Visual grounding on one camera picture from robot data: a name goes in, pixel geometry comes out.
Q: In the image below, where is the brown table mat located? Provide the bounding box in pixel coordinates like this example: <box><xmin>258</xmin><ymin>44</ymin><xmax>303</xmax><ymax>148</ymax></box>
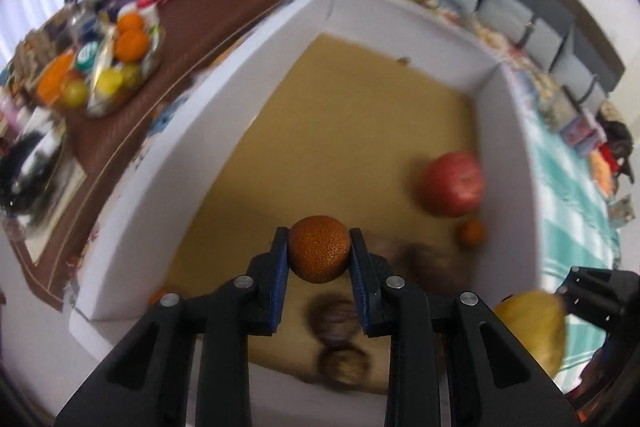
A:
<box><xmin>10</xmin><ymin>0</ymin><xmax>281</xmax><ymax>308</ymax></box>

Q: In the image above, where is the orange packet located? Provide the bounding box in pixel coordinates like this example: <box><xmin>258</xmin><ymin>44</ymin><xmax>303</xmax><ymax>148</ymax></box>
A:
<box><xmin>36</xmin><ymin>54</ymin><xmax>73</xmax><ymax>102</ymax></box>

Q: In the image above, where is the yellow lemon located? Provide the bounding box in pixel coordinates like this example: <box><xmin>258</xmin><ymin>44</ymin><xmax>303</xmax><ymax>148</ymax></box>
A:
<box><xmin>494</xmin><ymin>291</ymin><xmax>568</xmax><ymax>380</ymax></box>

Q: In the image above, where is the black bag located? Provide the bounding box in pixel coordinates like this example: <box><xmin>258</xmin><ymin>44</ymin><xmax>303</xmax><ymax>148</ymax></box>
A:
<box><xmin>597</xmin><ymin>119</ymin><xmax>636</xmax><ymax>182</ymax></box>

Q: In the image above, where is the large red apple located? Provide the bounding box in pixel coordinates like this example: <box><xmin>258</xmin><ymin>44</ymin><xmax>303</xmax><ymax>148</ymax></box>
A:
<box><xmin>419</xmin><ymin>151</ymin><xmax>485</xmax><ymax>219</ymax></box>

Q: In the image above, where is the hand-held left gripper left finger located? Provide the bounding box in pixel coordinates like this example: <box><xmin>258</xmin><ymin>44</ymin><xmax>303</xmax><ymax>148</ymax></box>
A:
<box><xmin>54</xmin><ymin>226</ymin><xmax>292</xmax><ymax>427</ymax></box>

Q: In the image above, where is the clear glass tray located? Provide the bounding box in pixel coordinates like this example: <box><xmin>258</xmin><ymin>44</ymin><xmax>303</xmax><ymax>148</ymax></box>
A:
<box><xmin>50</xmin><ymin>14</ymin><xmax>166</xmax><ymax>115</ymax></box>

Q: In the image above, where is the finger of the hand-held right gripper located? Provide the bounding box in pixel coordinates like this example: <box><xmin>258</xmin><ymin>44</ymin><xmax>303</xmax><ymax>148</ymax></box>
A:
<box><xmin>556</xmin><ymin>266</ymin><xmax>640</xmax><ymax>334</ymax></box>

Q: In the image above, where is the teal lidded container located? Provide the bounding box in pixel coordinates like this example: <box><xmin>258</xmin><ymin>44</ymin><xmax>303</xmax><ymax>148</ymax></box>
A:
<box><xmin>75</xmin><ymin>47</ymin><xmax>101</xmax><ymax>72</ymax></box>

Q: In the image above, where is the yellow green apple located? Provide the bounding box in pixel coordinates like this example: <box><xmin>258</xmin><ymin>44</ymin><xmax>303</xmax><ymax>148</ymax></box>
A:
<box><xmin>61</xmin><ymin>81</ymin><xmax>91</xmax><ymax>108</ymax></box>

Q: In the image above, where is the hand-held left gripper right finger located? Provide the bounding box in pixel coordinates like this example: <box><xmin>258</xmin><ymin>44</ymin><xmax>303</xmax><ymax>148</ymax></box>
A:
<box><xmin>349</xmin><ymin>227</ymin><xmax>576</xmax><ymax>427</ymax></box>

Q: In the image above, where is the white cardboard box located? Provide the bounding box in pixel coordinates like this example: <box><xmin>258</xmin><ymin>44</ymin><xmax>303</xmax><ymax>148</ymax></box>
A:
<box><xmin>67</xmin><ymin>0</ymin><xmax>546</xmax><ymax>408</ymax></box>

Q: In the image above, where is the dark orange tangerine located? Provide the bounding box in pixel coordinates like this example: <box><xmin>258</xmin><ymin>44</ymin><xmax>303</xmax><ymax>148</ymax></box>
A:
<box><xmin>287</xmin><ymin>215</ymin><xmax>352</xmax><ymax>284</ymax></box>

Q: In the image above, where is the purple sweet potato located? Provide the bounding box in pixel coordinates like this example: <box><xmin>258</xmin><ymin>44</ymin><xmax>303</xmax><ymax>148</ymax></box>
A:
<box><xmin>367</xmin><ymin>237</ymin><xmax>406</xmax><ymax>263</ymax></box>
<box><xmin>400</xmin><ymin>242</ymin><xmax>473</xmax><ymax>293</ymax></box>

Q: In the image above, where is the pink labelled can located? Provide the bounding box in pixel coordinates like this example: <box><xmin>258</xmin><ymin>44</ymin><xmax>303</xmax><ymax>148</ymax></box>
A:
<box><xmin>561</xmin><ymin>114</ymin><xmax>591</xmax><ymax>148</ymax></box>
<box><xmin>580</xmin><ymin>124</ymin><xmax>607</xmax><ymax>155</ymax></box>

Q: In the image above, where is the white bottle with red cap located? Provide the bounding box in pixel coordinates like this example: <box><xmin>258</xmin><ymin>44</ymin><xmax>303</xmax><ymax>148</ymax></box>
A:
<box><xmin>137</xmin><ymin>0</ymin><xmax>161</xmax><ymax>25</ymax></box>

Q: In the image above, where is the dark brown passion fruit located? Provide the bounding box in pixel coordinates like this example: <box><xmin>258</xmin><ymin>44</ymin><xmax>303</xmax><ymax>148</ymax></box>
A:
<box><xmin>306</xmin><ymin>294</ymin><xmax>361</xmax><ymax>348</ymax></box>
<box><xmin>317</xmin><ymin>344</ymin><xmax>373</xmax><ymax>390</ymax></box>

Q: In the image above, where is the orange on side tray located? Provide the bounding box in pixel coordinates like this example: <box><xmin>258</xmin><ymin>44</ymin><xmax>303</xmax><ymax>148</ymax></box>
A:
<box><xmin>117</xmin><ymin>13</ymin><xmax>146</xmax><ymax>34</ymax></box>
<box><xmin>114</xmin><ymin>31</ymin><xmax>151</xmax><ymax>62</ymax></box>

